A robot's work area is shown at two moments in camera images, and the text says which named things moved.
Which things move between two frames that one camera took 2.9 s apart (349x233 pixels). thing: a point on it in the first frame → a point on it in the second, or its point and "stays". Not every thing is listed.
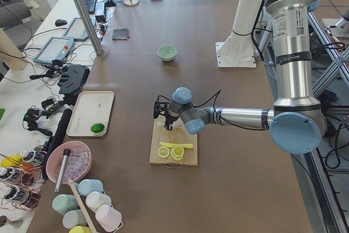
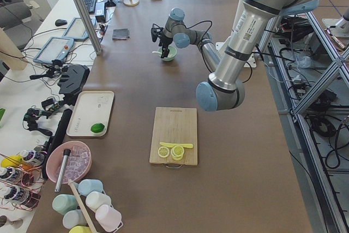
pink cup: [109, 219] stays
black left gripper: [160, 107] → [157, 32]
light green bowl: [167, 52] stays
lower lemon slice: [163, 151] stays
